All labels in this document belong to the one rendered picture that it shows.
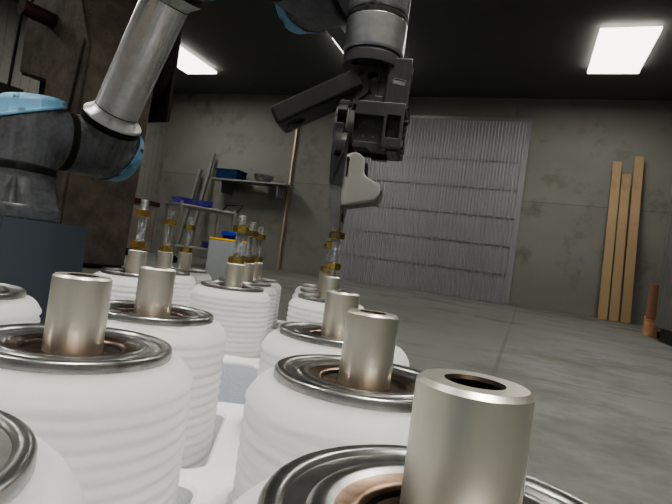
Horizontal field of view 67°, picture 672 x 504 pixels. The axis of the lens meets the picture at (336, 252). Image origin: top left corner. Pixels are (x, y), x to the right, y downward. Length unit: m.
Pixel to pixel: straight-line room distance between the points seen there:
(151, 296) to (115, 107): 0.81
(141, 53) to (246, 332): 0.64
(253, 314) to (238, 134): 9.92
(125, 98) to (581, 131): 8.26
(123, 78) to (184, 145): 10.05
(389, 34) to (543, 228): 8.09
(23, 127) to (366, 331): 0.93
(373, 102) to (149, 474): 0.49
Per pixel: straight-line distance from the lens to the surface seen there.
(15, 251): 1.02
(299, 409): 0.19
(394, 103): 0.62
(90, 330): 0.22
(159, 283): 0.33
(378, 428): 0.18
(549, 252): 8.64
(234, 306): 0.59
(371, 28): 0.65
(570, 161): 8.86
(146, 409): 0.20
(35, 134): 1.08
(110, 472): 0.20
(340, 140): 0.60
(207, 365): 0.32
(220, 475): 0.30
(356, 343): 0.21
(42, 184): 1.08
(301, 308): 0.59
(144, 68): 1.09
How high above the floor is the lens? 0.30
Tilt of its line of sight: 1 degrees up
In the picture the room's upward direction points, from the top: 8 degrees clockwise
